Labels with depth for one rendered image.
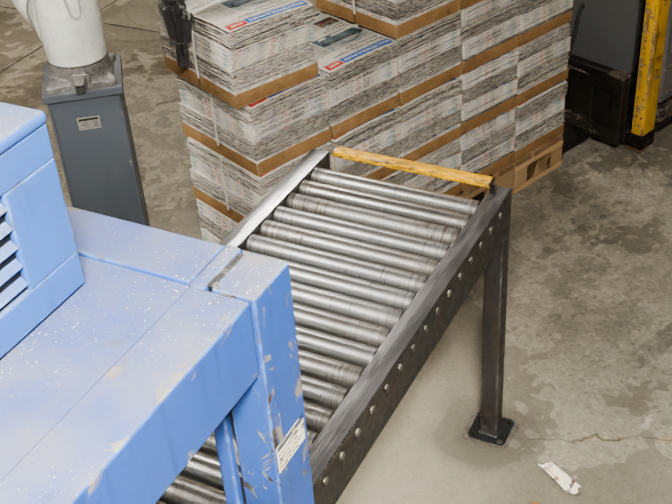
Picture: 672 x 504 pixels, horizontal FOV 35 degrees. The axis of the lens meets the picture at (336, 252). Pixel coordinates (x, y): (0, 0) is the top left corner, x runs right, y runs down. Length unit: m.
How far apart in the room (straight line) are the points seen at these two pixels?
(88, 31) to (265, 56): 0.50
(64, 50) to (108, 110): 0.19
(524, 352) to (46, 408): 2.49
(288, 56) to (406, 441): 1.13
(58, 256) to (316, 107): 2.13
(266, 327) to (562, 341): 2.37
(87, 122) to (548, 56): 1.80
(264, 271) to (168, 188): 3.19
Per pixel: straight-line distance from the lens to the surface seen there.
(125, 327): 1.06
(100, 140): 2.88
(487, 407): 3.01
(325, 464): 1.92
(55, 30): 2.78
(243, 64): 2.93
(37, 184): 1.03
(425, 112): 3.51
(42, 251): 1.06
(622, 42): 4.42
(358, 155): 2.73
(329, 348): 2.16
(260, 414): 1.17
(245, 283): 1.08
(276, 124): 3.06
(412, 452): 3.04
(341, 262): 2.38
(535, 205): 4.03
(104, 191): 2.96
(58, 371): 1.03
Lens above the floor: 2.19
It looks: 35 degrees down
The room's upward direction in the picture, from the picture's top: 4 degrees counter-clockwise
